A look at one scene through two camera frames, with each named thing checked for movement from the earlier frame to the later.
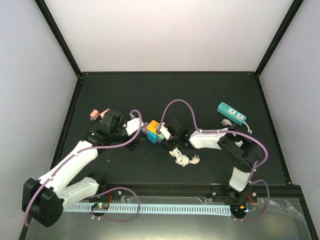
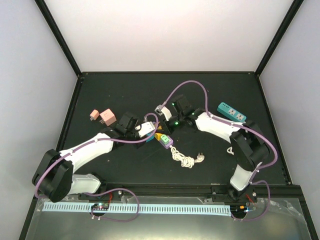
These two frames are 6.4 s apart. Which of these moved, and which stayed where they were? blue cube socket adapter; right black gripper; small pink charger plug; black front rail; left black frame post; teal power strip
Moved: blue cube socket adapter; right black gripper
Stayed: small pink charger plug; left black frame post; black front rail; teal power strip
